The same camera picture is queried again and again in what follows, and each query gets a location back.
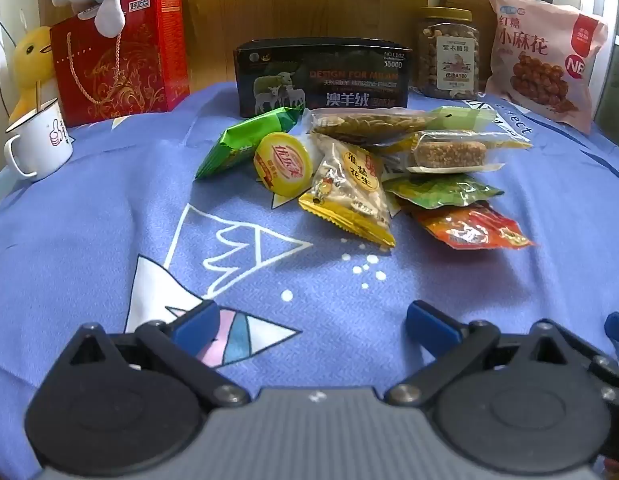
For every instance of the white enamel mug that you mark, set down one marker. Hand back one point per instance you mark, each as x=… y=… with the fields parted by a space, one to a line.
x=39 y=145

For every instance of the clear seed packet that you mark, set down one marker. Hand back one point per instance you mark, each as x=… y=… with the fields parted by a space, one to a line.
x=369 y=125

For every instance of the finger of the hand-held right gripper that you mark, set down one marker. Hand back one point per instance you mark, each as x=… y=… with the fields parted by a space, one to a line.
x=617 y=326

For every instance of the clear packet with brown bar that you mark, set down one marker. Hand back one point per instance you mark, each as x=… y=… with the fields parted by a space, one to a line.
x=514 y=142

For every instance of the wood-grain wall sheet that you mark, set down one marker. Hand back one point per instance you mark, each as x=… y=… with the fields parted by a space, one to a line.
x=289 y=0

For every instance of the red orange snack packet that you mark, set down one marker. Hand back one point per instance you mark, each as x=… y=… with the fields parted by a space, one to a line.
x=469 y=227

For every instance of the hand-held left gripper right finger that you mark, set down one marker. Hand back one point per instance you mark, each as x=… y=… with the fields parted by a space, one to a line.
x=429 y=325

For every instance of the yellow peanut packet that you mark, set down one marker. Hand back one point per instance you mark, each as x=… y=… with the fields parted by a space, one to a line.
x=349 y=185

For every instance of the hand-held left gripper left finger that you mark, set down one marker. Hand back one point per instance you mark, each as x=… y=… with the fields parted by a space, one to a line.
x=197 y=325

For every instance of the red gift box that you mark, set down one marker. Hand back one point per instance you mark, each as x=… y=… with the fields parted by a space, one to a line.
x=139 y=60

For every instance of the clear nut jar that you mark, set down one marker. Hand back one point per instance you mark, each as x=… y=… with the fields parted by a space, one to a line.
x=447 y=40

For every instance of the yellow round jelly cup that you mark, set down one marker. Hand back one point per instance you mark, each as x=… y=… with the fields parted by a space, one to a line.
x=284 y=162

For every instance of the green pickled vegetable packet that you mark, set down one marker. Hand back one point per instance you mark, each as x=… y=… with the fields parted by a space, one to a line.
x=439 y=190

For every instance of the yellow duck toy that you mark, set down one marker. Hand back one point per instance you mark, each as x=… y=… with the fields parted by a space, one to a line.
x=32 y=55

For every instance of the black tin box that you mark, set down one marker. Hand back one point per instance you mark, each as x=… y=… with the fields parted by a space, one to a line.
x=339 y=70

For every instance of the light green snack packet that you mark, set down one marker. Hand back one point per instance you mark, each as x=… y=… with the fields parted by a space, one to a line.
x=464 y=117

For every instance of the blue printed tablecloth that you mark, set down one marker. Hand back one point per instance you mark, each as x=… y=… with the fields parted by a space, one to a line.
x=89 y=240

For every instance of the pink snack bag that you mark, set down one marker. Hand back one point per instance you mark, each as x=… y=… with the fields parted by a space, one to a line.
x=539 y=40

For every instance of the wooden stick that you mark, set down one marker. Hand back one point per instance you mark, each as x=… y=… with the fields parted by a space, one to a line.
x=36 y=95

